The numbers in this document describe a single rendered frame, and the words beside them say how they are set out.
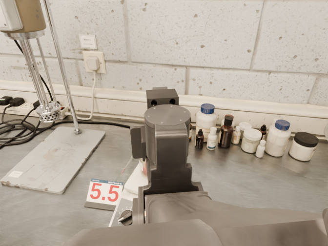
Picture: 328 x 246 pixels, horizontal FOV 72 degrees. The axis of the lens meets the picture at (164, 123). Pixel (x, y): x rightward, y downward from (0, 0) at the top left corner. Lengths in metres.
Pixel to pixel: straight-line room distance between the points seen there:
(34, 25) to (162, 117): 0.45
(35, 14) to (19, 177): 0.45
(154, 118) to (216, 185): 0.44
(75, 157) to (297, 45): 0.80
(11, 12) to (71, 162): 0.43
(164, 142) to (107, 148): 0.58
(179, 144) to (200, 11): 0.62
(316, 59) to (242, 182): 0.47
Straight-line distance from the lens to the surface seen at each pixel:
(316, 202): 0.74
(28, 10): 0.64
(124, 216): 0.53
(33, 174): 0.78
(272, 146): 0.81
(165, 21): 0.83
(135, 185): 0.55
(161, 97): 0.30
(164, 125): 0.25
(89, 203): 0.65
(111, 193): 0.63
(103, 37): 0.92
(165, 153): 0.25
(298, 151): 0.84
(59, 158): 0.80
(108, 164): 0.74
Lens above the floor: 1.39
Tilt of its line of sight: 32 degrees down
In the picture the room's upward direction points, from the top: straight up
